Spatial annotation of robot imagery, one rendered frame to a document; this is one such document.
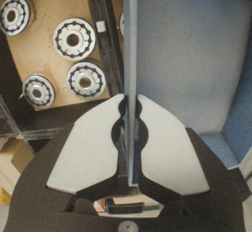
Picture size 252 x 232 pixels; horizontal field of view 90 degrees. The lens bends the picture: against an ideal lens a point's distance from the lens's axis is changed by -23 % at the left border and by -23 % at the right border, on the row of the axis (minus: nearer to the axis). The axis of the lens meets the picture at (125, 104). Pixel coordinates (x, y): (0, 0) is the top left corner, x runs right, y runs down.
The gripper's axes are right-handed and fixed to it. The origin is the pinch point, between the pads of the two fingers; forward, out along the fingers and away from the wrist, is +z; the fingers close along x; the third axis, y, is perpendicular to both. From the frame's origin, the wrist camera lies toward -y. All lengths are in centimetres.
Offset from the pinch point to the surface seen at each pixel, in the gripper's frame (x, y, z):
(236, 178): 113, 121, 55
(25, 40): -27.5, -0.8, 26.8
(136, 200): 7, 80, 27
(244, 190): 117, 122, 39
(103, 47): -4.9, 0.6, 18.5
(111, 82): -3.5, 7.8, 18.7
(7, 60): -33.4, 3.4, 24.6
